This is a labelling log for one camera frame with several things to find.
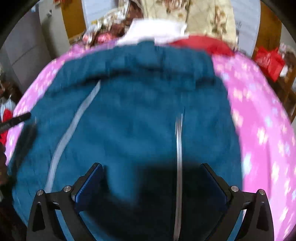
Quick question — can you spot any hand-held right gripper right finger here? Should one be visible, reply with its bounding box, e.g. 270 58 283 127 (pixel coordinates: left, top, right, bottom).
200 163 275 241

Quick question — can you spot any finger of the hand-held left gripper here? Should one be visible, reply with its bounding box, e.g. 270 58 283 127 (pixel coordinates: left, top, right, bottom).
10 125 38 167
0 112 32 133

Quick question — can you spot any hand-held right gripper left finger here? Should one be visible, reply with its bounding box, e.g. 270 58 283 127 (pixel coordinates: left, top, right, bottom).
26 163 104 241

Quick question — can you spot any teal puffer jacket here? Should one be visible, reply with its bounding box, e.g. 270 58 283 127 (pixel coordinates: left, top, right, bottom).
7 40 244 241

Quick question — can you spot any red plastic bag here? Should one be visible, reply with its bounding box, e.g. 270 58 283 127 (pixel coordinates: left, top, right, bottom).
0 108 15 144

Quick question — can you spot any white plastic bag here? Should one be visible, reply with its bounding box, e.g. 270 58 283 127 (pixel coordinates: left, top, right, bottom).
0 96 17 116

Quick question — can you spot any grey refrigerator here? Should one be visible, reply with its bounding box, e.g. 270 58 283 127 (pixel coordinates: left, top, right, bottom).
2 2 53 93

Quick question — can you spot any pink floral bedsheet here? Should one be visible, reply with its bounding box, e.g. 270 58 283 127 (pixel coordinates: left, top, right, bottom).
5 37 296 241

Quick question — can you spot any brown floral cloth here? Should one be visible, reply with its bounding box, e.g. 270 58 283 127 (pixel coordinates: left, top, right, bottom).
82 0 144 47

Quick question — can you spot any red shopping bag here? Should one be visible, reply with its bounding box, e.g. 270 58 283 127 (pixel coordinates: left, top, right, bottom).
254 46 286 82

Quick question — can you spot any red cloth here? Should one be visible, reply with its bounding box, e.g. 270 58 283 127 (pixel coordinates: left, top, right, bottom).
169 35 235 57

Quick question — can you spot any white pillow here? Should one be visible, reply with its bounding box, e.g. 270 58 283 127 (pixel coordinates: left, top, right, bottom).
117 19 189 46

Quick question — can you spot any cream floral quilt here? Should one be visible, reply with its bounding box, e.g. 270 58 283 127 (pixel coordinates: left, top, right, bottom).
139 0 239 49

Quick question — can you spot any wooden door frame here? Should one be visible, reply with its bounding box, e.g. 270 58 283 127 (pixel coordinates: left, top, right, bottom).
61 0 87 44
255 2 283 56

